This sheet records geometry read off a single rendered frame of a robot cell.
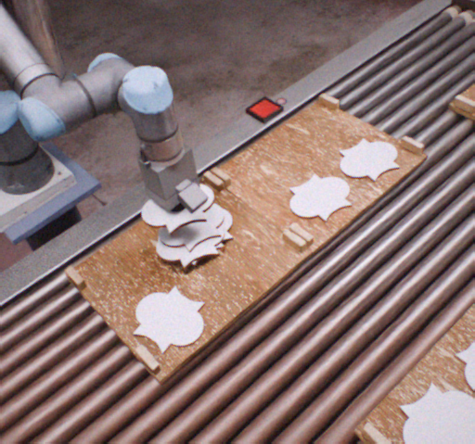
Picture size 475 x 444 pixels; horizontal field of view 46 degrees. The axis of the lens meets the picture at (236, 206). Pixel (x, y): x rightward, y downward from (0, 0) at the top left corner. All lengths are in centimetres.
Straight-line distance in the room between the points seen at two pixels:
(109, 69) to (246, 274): 49
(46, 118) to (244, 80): 245
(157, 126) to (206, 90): 235
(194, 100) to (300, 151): 187
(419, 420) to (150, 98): 68
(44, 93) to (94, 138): 217
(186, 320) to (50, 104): 48
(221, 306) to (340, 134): 58
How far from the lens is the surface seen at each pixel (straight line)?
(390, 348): 110
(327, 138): 145
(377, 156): 139
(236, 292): 114
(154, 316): 113
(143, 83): 92
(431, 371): 107
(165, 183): 102
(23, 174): 149
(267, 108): 156
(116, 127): 316
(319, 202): 127
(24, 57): 102
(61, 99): 97
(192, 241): 117
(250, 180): 134
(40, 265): 134
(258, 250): 120
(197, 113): 312
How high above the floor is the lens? 188
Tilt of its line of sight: 47 degrees down
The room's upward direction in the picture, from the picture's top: 9 degrees counter-clockwise
